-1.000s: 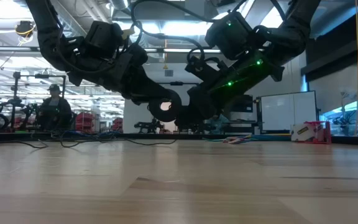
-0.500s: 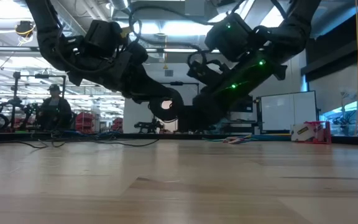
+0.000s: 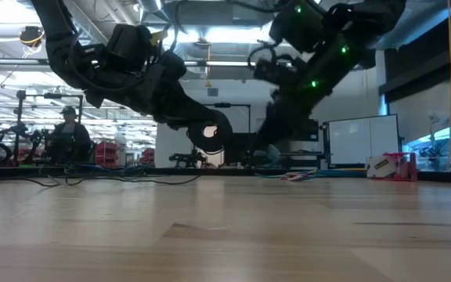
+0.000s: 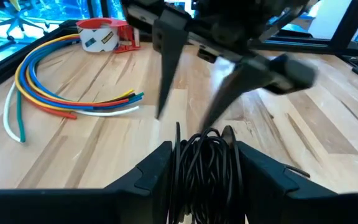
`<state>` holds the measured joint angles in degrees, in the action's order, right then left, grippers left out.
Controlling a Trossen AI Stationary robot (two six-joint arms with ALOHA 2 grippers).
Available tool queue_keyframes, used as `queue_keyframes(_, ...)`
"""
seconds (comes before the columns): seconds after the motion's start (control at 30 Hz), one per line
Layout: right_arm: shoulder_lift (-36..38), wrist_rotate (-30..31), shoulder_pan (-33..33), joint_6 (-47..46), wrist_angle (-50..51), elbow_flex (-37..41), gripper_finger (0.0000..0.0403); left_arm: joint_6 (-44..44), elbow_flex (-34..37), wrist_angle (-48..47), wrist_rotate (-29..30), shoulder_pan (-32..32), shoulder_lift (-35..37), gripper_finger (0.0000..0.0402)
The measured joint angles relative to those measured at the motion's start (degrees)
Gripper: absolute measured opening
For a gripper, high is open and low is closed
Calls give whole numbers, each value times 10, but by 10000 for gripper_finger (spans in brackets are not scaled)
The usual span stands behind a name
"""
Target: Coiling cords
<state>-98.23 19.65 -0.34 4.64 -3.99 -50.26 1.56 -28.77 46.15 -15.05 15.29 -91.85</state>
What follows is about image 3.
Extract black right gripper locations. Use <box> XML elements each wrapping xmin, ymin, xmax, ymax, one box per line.
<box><xmin>250</xmin><ymin>2</ymin><xmax>363</xmax><ymax>157</ymax></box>

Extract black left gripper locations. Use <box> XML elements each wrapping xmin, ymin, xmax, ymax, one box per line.
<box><xmin>81</xmin><ymin>23</ymin><xmax>233</xmax><ymax>132</ymax></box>

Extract black round cord spool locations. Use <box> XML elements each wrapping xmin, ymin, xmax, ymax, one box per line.
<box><xmin>186</xmin><ymin>109</ymin><xmax>234</xmax><ymax>154</ymax></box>

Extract long thin black cord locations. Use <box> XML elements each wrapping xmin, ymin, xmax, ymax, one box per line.
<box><xmin>0</xmin><ymin>164</ymin><xmax>203</xmax><ymax>187</ymax></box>

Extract black monitor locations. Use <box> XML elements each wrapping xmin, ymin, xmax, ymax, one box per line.
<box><xmin>301</xmin><ymin>119</ymin><xmax>320</xmax><ymax>143</ymax></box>

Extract person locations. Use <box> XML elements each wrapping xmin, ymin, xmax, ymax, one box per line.
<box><xmin>262</xmin><ymin>144</ymin><xmax>284</xmax><ymax>168</ymax></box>
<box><xmin>47</xmin><ymin>105</ymin><xmax>93</xmax><ymax>165</ymax></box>

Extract red tool cabinet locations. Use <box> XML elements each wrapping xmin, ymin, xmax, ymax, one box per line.
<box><xmin>94</xmin><ymin>140</ymin><xmax>121</xmax><ymax>169</ymax></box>
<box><xmin>141</xmin><ymin>147</ymin><xmax>157</xmax><ymax>165</ymax></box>

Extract whiteboard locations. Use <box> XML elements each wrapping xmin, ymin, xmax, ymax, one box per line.
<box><xmin>328</xmin><ymin>114</ymin><xmax>401</xmax><ymax>166</ymax></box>

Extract bundle of coloured tubes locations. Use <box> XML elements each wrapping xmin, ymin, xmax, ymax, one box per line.
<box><xmin>295</xmin><ymin>166</ymin><xmax>367</xmax><ymax>176</ymax></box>

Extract red tape dispenser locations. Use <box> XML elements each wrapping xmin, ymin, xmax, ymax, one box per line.
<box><xmin>381</xmin><ymin>152</ymin><xmax>419</xmax><ymax>183</ymax></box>

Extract long ceiling light bar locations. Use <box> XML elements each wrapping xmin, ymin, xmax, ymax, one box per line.
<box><xmin>0</xmin><ymin>57</ymin><xmax>258</xmax><ymax>72</ymax></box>

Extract black robot station frame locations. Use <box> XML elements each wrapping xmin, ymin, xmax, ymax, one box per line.
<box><xmin>192</xmin><ymin>102</ymin><xmax>252</xmax><ymax>170</ymax></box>
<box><xmin>13</xmin><ymin>89</ymin><xmax>85</xmax><ymax>168</ymax></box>

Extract orange hanging pull cord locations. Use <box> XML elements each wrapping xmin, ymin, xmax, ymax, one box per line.
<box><xmin>204</xmin><ymin>42</ymin><xmax>214</xmax><ymax>89</ymax></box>

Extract yellow hanging cable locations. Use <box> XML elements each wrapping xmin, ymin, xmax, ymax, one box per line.
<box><xmin>446</xmin><ymin>0</ymin><xmax>451</xmax><ymax>172</ymax></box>

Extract black ceiling cord reel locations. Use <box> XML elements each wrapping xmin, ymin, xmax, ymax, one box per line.
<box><xmin>18</xmin><ymin>25</ymin><xmax>47</xmax><ymax>56</ymax></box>

